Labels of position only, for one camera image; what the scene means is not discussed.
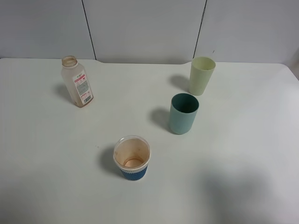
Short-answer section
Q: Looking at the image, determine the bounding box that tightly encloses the plastic drink bottle with label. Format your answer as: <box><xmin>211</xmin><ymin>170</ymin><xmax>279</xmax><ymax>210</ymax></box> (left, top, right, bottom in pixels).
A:
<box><xmin>61</xmin><ymin>56</ymin><xmax>94</xmax><ymax>108</ymax></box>

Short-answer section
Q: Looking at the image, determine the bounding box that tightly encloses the teal plastic cup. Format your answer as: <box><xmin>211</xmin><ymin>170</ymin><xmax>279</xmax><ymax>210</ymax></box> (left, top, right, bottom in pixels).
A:
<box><xmin>169</xmin><ymin>93</ymin><xmax>199</xmax><ymax>134</ymax></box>

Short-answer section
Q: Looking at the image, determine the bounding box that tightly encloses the blue sleeved clear cup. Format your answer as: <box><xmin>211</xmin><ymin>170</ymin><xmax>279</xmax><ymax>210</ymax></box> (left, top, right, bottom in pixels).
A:
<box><xmin>113</xmin><ymin>135</ymin><xmax>151</xmax><ymax>181</ymax></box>

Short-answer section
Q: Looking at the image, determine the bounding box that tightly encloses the pale yellow plastic cup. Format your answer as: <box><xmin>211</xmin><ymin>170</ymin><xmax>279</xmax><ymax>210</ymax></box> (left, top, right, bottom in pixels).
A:
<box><xmin>189</xmin><ymin>56</ymin><xmax>216</xmax><ymax>96</ymax></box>

